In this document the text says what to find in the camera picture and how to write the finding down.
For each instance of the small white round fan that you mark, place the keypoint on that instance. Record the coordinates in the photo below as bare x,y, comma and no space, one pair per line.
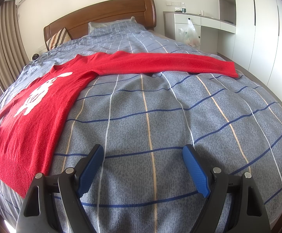
35,57

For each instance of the white wall switch panel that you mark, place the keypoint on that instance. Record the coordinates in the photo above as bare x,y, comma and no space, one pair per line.
173,3

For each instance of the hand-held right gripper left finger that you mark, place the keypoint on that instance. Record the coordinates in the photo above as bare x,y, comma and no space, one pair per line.
90,170

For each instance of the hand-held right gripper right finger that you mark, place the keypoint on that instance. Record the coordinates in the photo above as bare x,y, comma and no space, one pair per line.
195,170

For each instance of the red sweater with white print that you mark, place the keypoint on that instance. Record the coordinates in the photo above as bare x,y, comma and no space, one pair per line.
34,126

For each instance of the wooden headboard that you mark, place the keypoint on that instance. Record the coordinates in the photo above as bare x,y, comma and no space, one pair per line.
107,12

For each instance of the clear plastic bottle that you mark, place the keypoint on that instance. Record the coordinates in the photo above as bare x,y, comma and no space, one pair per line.
184,7

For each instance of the white desk with drawers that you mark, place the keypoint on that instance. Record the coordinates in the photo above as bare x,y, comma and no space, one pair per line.
179,20

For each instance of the beige curtain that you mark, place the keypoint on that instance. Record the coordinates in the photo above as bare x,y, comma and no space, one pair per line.
4,41

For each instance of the white wardrobe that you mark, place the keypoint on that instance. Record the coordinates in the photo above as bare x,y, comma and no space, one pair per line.
260,29

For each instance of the blue checked duvet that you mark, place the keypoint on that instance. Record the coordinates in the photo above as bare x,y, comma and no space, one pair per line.
155,126

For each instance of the white plastic bag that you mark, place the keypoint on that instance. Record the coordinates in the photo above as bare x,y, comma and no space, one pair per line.
190,35

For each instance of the grey pillow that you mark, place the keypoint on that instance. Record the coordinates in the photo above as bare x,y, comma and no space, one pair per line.
97,26

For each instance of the striped pillow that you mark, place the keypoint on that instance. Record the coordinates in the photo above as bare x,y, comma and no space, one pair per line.
58,38

